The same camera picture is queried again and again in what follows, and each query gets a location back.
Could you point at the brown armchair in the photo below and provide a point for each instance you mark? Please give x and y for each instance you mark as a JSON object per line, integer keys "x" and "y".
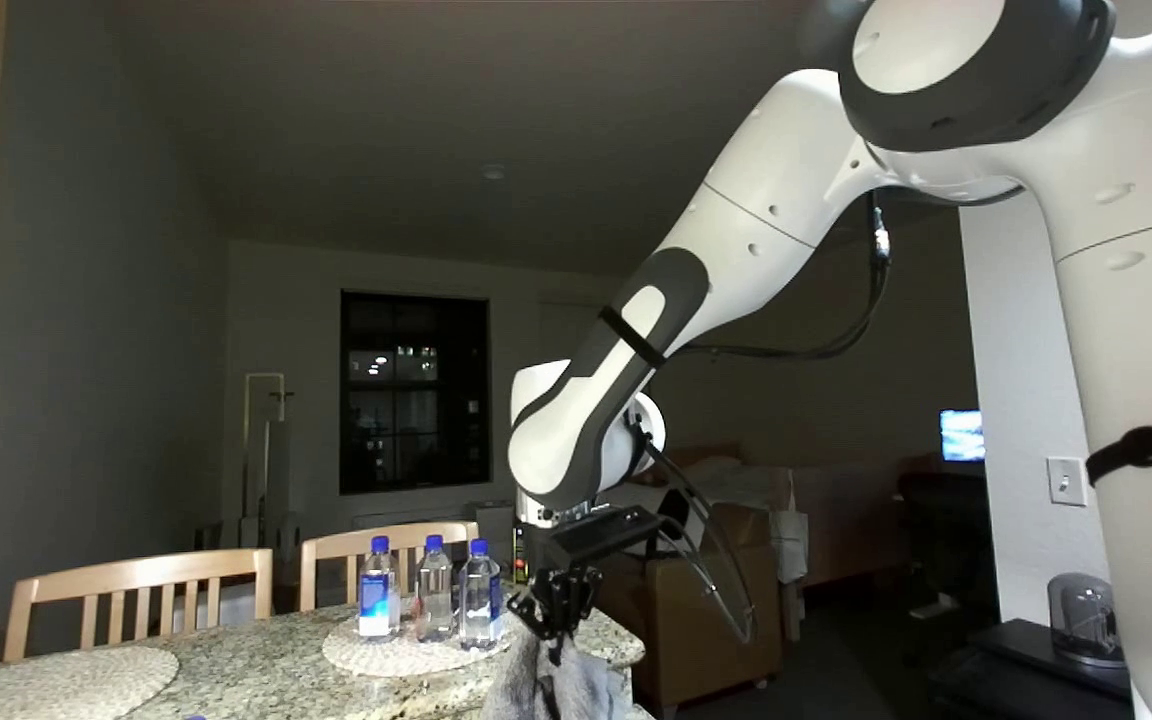
{"x": 710, "y": 603}

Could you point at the water bottle blue label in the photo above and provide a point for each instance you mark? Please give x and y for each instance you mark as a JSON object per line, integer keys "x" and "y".
{"x": 378, "y": 595}

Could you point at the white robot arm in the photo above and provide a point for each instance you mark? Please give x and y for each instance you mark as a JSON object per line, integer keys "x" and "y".
{"x": 963, "y": 100}

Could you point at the left wooden chair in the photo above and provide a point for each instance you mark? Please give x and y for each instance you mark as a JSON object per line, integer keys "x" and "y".
{"x": 176, "y": 595}

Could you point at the clear water bottle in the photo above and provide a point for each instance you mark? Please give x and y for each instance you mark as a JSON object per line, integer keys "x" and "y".
{"x": 435, "y": 595}
{"x": 479, "y": 598}

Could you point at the wooden chair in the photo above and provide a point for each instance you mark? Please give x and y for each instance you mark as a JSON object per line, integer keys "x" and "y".
{"x": 176, "y": 595}
{"x": 333, "y": 564}

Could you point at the right clear water bottle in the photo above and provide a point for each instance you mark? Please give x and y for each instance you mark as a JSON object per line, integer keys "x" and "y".
{"x": 479, "y": 598}

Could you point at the white wall switch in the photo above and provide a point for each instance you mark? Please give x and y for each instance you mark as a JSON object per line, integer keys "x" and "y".
{"x": 1065, "y": 483}

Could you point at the dark window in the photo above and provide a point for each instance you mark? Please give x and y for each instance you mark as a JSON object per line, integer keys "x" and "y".
{"x": 412, "y": 392}

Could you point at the grey towel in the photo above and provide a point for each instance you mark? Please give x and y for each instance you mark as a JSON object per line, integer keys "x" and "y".
{"x": 560, "y": 680}

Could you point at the glowing tv screen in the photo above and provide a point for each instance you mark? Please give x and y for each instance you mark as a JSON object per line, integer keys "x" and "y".
{"x": 963, "y": 432}

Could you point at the right wooden chair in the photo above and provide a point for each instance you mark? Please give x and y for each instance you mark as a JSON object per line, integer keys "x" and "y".
{"x": 333, "y": 564}

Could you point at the middle clear water bottle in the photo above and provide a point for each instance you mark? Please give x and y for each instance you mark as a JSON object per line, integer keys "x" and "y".
{"x": 435, "y": 595}

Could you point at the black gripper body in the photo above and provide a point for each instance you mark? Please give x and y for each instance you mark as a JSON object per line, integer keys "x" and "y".
{"x": 564, "y": 564}

